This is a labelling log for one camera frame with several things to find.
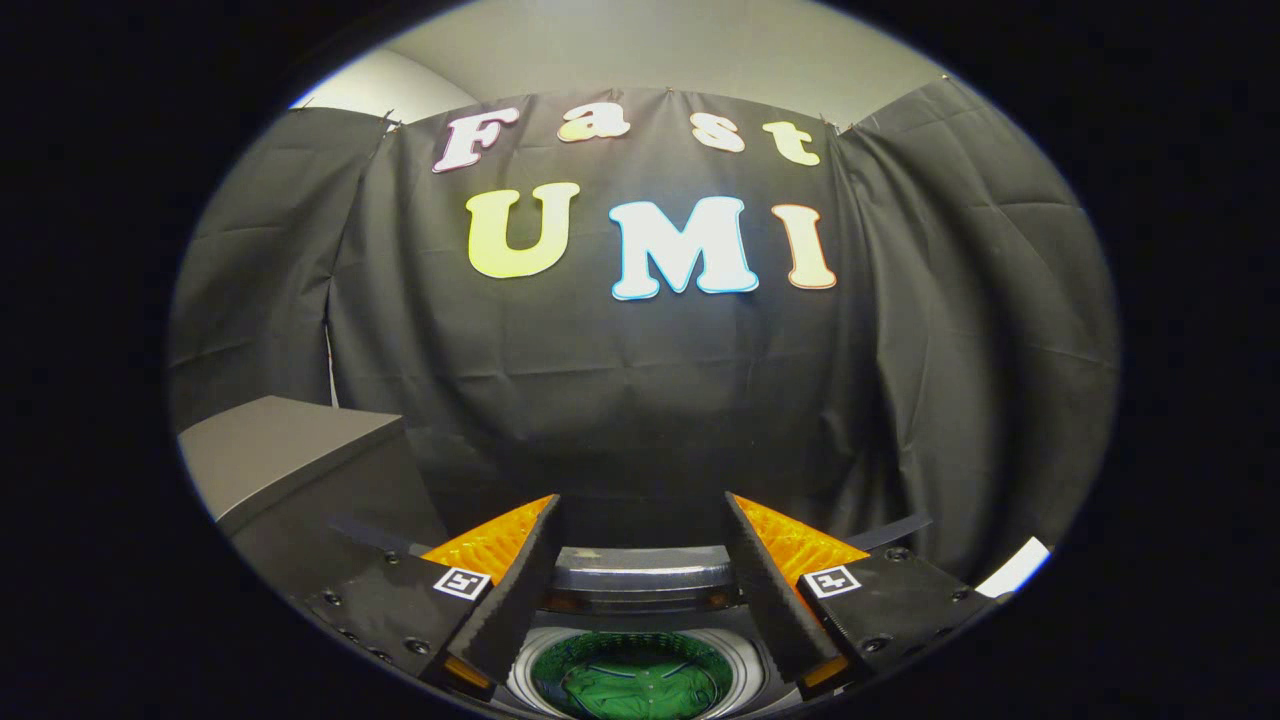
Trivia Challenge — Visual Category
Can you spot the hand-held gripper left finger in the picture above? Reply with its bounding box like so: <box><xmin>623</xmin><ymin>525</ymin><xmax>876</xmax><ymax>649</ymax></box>
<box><xmin>303</xmin><ymin>493</ymin><xmax>567</xmax><ymax>703</ymax></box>

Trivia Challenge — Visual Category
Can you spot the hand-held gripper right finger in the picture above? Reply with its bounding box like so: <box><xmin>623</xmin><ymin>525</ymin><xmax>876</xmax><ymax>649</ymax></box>
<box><xmin>722</xmin><ymin>490</ymin><xmax>1003</xmax><ymax>703</ymax></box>

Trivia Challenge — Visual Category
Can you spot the grey washing machine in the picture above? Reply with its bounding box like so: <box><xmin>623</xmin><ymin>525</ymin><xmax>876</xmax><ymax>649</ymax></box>
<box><xmin>505</xmin><ymin>610</ymin><xmax>801</xmax><ymax>720</ymax></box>

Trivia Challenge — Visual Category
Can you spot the green polo shirt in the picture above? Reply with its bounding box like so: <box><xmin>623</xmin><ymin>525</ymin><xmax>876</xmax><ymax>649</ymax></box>
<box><xmin>530</xmin><ymin>632</ymin><xmax>736</xmax><ymax>720</ymax></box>

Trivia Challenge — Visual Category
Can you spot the black backdrop cloth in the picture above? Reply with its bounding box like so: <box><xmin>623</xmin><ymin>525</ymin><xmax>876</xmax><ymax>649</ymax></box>
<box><xmin>168</xmin><ymin>78</ymin><xmax>1121</xmax><ymax>586</ymax></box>

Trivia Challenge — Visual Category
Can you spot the grey cabinet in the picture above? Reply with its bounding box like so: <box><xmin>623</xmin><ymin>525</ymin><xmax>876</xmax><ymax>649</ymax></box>
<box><xmin>178</xmin><ymin>395</ymin><xmax>451</xmax><ymax>603</ymax></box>

